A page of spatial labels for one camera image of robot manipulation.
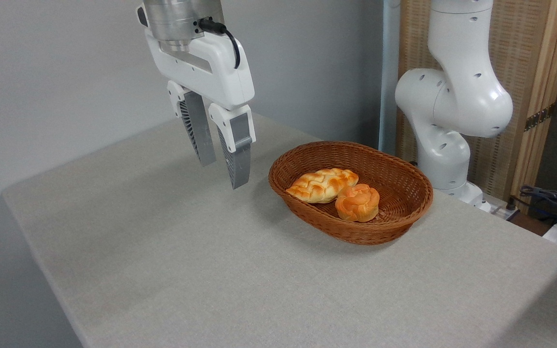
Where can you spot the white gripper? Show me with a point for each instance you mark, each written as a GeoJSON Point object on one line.
{"type": "Point", "coordinates": [215, 72]}

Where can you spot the brown woven wicker basket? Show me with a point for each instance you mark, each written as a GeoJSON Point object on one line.
{"type": "Point", "coordinates": [404, 193]}

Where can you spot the brass screen hinge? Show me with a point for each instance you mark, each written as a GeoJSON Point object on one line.
{"type": "Point", "coordinates": [538, 117]}

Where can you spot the wooden folding screen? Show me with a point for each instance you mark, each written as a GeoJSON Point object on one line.
{"type": "Point", "coordinates": [520, 48]}

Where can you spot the round orange bread roll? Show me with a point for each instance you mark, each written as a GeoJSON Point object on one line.
{"type": "Point", "coordinates": [357, 204]}

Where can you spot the braided golden bread loaf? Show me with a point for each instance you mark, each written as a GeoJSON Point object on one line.
{"type": "Point", "coordinates": [319, 186]}

